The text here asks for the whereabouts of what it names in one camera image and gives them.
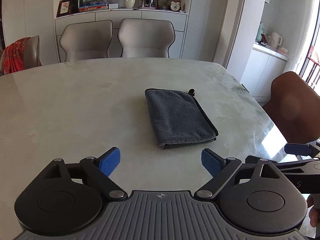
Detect white sideboard cabinet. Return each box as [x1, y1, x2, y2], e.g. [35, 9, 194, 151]
[55, 9, 187, 62]

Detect left beige dining chair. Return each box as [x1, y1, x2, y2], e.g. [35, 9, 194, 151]
[59, 20, 113, 62]

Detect white low side cabinet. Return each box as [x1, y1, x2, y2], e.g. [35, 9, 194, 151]
[240, 42, 289, 105]

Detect chair with red cloth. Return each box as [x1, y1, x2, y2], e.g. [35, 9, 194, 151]
[1, 35, 42, 76]

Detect brown leather chair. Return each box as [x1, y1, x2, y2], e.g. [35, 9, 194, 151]
[263, 72, 319, 144]

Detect small white box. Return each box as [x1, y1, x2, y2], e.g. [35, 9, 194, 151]
[108, 3, 119, 10]

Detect right hand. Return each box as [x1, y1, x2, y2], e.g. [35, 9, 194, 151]
[306, 195, 319, 228]

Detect right beige dining chair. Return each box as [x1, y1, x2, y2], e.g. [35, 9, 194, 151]
[118, 18, 175, 58]

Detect grey microfibre towel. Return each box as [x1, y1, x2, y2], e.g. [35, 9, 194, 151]
[145, 88, 219, 150]

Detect stack of books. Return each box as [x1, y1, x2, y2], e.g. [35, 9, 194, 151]
[78, 4, 108, 12]

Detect white alarm clock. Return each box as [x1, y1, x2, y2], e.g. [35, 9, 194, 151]
[170, 1, 181, 11]

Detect beige dining chair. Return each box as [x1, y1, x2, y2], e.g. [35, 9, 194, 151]
[118, 18, 175, 58]
[59, 20, 113, 62]

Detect white kettle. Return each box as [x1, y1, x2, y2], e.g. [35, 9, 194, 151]
[267, 31, 283, 49]

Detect framed picture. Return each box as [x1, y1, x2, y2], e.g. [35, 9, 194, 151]
[56, 0, 72, 18]

